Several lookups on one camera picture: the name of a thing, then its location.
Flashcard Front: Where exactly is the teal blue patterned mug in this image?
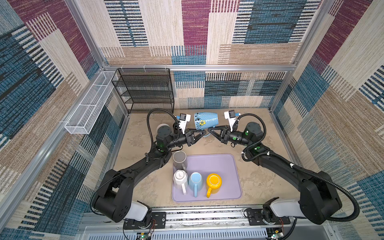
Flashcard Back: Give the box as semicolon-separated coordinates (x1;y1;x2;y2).
194;112;219;130

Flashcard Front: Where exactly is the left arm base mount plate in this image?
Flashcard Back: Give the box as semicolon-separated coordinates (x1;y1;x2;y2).
123;212;167;230

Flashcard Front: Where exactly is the lavender silicone tray mat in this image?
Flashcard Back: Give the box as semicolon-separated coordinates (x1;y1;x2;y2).
172;154;242;203

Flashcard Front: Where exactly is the aluminium front rail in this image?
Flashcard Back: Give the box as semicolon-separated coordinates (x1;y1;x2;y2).
77;203;334;240

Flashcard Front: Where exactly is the grey mug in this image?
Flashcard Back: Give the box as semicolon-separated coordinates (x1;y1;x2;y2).
173;151;188;172

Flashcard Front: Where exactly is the light blue mug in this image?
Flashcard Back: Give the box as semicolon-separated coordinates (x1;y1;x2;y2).
189;172;203;198

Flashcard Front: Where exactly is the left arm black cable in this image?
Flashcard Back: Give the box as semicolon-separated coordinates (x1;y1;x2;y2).
146;107;181;145

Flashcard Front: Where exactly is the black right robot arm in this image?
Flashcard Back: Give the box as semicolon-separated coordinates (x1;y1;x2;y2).
208;122;342;225

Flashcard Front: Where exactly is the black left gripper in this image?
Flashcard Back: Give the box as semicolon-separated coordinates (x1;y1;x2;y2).
165;129;204;152

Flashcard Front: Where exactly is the white wire mesh basket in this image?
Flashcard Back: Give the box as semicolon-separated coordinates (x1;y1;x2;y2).
65;71;115;135

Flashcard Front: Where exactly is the lavender purple mug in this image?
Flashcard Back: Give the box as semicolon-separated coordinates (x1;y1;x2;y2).
157;124;170;131

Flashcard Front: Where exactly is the yellow mug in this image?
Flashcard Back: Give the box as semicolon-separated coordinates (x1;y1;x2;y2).
206;174;223;198

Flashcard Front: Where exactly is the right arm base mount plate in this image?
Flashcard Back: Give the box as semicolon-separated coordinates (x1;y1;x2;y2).
243;208;291;226

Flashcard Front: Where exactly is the black wire mesh shelf rack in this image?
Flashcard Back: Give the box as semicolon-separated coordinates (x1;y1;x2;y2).
112;68;175;113

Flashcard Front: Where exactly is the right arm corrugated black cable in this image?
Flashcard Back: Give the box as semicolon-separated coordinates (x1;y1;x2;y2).
236;113;361;223

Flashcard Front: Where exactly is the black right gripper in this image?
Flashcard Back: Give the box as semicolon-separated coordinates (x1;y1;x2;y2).
207;124;251;147

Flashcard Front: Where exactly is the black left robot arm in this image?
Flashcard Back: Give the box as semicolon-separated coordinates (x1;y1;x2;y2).
91;125;206;223

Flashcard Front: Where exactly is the white mug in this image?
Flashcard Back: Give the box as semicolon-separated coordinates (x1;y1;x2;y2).
173;170;188;195

